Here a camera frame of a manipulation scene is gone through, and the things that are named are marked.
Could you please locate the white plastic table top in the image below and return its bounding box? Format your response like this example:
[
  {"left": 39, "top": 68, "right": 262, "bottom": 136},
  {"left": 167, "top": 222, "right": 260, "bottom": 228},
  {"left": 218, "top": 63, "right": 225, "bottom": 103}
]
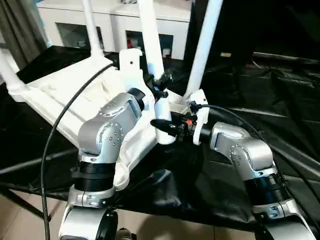
[{"left": 7, "top": 50, "right": 208, "bottom": 192}]

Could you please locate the black mat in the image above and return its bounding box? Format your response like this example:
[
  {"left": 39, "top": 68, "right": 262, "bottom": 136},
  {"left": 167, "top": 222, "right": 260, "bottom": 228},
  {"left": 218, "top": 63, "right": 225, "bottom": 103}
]
[{"left": 0, "top": 45, "right": 320, "bottom": 233}]

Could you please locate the white cabinet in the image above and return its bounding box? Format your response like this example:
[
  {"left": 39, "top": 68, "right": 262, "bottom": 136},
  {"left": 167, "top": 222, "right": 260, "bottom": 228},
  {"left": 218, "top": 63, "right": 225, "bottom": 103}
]
[{"left": 37, "top": 0, "right": 193, "bottom": 61}]

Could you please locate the grey curtain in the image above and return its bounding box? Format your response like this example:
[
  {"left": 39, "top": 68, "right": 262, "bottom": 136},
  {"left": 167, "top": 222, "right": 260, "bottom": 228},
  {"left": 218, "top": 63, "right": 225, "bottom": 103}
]
[{"left": 0, "top": 0, "right": 51, "bottom": 66}]

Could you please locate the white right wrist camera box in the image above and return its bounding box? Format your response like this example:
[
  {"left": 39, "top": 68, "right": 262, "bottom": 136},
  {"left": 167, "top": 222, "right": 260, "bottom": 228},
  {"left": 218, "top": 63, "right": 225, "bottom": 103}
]
[{"left": 187, "top": 89, "right": 210, "bottom": 147}]

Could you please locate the silver metal rail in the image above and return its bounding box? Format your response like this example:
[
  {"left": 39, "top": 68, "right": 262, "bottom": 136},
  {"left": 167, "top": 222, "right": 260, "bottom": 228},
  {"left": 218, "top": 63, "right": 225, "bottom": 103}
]
[{"left": 252, "top": 50, "right": 320, "bottom": 64}]

